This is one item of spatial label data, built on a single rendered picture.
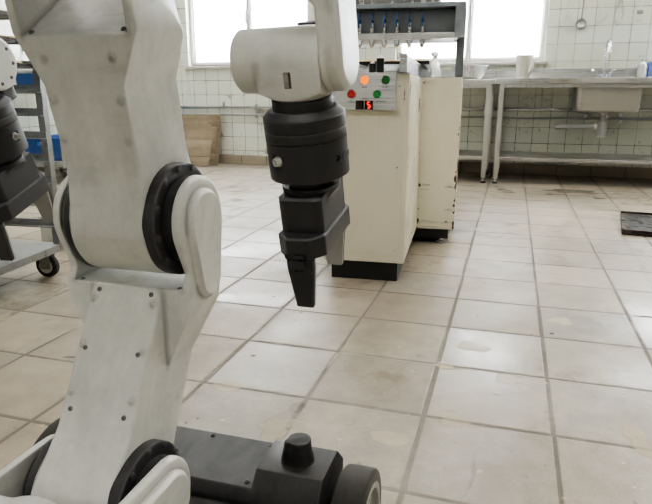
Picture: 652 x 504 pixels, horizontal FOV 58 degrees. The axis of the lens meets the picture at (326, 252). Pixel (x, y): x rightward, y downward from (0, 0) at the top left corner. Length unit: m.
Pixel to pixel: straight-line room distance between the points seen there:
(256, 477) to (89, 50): 0.63
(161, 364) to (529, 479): 0.84
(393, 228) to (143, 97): 1.80
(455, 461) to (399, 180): 1.31
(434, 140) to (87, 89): 2.47
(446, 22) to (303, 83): 2.57
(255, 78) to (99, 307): 0.36
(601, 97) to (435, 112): 2.68
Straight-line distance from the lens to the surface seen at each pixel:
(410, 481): 1.31
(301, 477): 0.94
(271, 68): 0.62
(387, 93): 2.34
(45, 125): 2.67
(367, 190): 2.41
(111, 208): 0.74
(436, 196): 3.09
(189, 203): 0.73
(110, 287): 0.81
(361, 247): 2.47
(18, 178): 0.94
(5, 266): 2.49
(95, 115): 0.73
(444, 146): 3.06
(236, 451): 1.05
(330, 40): 0.59
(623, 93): 5.56
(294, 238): 0.63
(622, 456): 1.51
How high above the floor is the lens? 0.76
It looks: 15 degrees down
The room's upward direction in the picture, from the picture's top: straight up
